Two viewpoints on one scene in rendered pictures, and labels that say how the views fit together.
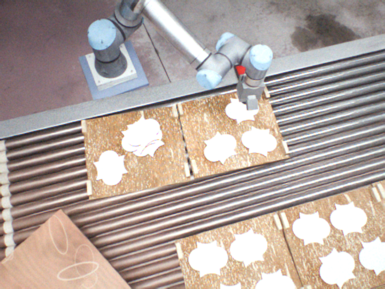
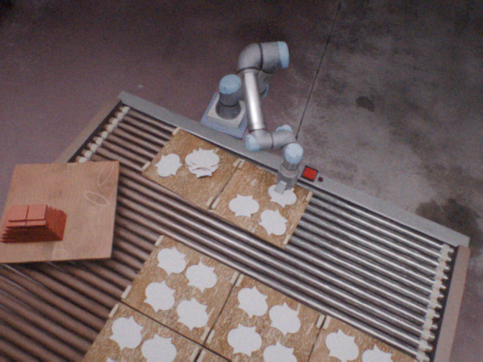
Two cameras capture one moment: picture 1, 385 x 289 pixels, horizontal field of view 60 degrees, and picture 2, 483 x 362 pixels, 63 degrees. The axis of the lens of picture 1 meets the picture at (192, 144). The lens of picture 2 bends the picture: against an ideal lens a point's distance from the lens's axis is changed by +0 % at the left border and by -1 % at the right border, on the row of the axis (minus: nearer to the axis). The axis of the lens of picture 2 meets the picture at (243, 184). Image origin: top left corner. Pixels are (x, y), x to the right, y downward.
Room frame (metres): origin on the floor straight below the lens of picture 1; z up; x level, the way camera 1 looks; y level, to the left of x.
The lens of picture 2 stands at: (-0.19, -0.69, 2.71)
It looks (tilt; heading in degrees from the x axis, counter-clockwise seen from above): 60 degrees down; 40
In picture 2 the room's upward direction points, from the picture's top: 5 degrees clockwise
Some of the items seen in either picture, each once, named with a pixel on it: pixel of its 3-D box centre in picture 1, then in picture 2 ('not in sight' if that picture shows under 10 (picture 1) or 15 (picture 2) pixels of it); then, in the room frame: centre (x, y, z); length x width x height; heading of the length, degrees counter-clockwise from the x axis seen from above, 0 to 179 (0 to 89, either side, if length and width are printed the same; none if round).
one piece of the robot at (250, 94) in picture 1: (251, 91); (284, 178); (0.66, -0.21, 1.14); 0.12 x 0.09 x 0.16; 12
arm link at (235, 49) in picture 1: (231, 51); (282, 138); (0.72, -0.11, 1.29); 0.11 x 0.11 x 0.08; 58
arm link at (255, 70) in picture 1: (258, 62); (292, 156); (0.68, -0.20, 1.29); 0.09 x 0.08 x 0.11; 58
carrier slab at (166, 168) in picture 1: (135, 150); (192, 167); (0.46, 0.24, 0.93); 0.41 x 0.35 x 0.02; 105
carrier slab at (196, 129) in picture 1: (231, 130); (262, 202); (0.58, -0.16, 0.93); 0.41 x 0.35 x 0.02; 107
